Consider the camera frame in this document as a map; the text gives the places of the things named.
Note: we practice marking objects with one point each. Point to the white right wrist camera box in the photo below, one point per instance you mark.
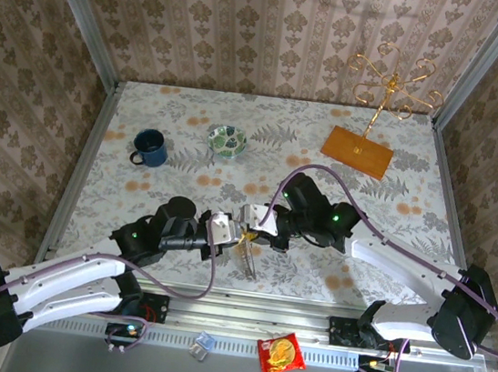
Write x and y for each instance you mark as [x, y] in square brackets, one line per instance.
[258, 219]

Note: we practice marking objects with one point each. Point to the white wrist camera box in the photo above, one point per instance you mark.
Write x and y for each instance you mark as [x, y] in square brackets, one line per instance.
[222, 230]
[258, 219]

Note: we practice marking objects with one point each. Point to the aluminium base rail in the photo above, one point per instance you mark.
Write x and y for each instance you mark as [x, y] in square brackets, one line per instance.
[250, 314]

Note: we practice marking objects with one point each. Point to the small clear plastic box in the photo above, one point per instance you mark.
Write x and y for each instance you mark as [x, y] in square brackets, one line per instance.
[201, 346]

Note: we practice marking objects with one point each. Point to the metal keyring with keys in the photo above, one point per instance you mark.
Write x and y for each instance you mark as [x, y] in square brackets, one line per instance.
[248, 259]

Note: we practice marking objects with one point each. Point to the aluminium frame post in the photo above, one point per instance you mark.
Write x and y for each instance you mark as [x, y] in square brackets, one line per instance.
[485, 66]
[79, 12]

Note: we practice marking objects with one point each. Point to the aluminium side rail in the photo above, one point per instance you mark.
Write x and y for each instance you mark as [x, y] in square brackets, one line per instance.
[87, 151]
[449, 198]

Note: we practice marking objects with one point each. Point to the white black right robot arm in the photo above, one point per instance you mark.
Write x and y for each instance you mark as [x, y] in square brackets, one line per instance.
[395, 260]

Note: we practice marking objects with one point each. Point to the green leaf pattern bowl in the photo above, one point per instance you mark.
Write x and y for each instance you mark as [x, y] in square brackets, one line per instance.
[227, 142]

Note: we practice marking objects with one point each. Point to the dark blue enamel mug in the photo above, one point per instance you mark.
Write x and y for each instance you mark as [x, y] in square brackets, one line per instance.
[150, 148]

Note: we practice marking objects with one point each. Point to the gold hook stand wooden base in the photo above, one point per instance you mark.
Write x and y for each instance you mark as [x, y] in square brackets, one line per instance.
[356, 152]

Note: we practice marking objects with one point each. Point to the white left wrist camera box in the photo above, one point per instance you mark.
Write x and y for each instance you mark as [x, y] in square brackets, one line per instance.
[222, 230]

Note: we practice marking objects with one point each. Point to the small black connector board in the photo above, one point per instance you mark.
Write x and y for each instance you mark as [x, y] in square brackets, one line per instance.
[368, 363]
[120, 329]

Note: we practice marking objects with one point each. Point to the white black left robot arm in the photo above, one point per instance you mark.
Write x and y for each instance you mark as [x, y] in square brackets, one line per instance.
[72, 273]

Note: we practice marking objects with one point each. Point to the red snack packet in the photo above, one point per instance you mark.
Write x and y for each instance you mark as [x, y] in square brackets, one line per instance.
[282, 355]

